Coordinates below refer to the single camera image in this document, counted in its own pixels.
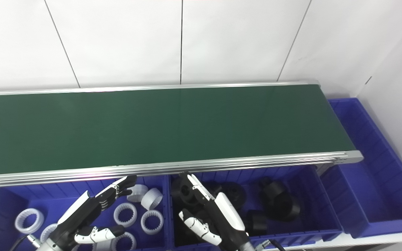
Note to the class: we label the green conveyor belt aluminium frame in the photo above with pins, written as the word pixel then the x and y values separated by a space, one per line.
pixel 152 129

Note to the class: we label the blue bin holding black parts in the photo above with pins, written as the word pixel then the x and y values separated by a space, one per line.
pixel 312 209

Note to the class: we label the large empty blue bin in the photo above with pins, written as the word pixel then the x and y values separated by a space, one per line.
pixel 368 195

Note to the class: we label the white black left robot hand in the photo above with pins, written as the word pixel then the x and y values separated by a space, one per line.
pixel 77 209

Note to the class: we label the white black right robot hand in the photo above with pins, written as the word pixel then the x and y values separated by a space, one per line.
pixel 230 212

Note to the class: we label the aluminium conveyor support leg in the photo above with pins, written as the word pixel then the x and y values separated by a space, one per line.
pixel 326 170

